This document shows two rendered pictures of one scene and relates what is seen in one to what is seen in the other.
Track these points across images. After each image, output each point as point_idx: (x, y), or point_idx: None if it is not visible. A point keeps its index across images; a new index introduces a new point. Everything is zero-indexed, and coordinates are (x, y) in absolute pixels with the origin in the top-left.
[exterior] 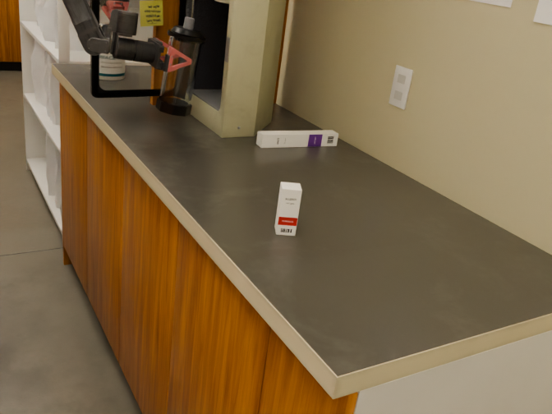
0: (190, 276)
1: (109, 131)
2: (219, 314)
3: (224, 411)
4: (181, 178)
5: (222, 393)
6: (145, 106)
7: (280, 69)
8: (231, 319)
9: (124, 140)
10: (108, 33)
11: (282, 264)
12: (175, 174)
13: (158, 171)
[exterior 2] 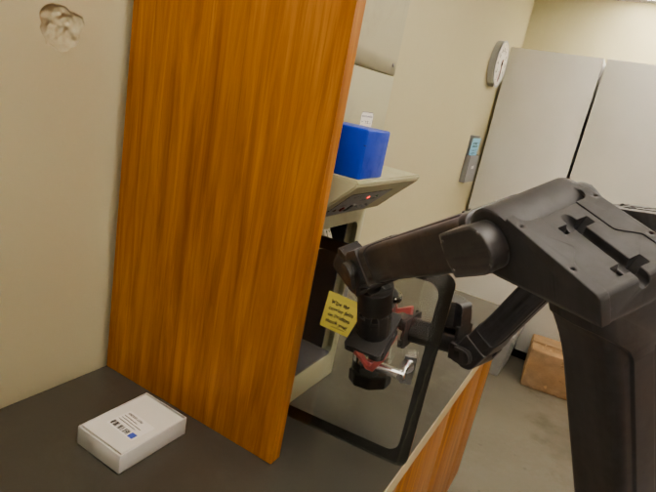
0: (458, 401)
1: (414, 454)
2: (471, 383)
3: (461, 424)
4: (447, 369)
5: (462, 418)
6: (294, 460)
7: (92, 317)
8: (475, 373)
9: (430, 423)
10: (471, 328)
11: (475, 323)
12: (446, 374)
13: (454, 382)
